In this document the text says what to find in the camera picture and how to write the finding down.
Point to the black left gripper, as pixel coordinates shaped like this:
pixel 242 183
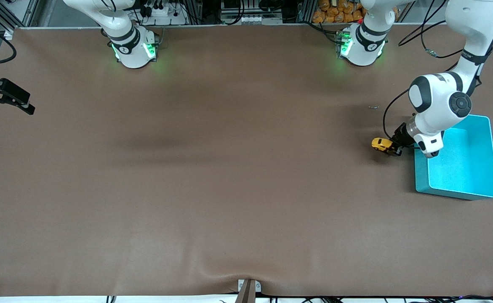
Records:
pixel 401 134

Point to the yellow beetle toy car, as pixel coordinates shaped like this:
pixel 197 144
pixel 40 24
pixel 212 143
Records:
pixel 380 144

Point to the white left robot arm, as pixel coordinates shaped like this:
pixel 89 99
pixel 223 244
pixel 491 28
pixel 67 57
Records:
pixel 433 101

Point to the teal plastic storage box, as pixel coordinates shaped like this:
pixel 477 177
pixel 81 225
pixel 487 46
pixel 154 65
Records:
pixel 465 168

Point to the orange snack bags pile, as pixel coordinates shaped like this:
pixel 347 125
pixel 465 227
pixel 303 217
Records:
pixel 339 11

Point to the white power strip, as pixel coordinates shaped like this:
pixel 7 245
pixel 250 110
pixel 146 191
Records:
pixel 162 12

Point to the aluminium frame profile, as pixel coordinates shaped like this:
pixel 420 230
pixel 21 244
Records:
pixel 14 12

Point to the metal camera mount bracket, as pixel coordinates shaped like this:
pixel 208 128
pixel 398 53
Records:
pixel 248 290

